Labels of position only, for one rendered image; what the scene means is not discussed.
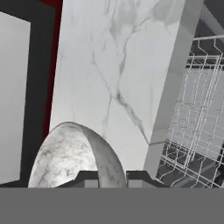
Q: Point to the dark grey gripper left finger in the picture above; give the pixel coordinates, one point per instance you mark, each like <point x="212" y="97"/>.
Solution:
<point x="87" y="178"/>

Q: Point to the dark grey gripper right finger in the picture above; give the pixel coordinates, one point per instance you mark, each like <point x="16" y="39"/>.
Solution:
<point x="137" y="178"/>

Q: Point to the white marble bowl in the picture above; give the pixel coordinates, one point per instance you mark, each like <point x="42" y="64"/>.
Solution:
<point x="64" y="151"/>

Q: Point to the dark grey dishwasher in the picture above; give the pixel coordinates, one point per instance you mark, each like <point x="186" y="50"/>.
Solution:
<point x="218" y="7"/>

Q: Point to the grey panel with dark frame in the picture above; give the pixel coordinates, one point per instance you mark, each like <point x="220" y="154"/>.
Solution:
<point x="11" y="87"/>

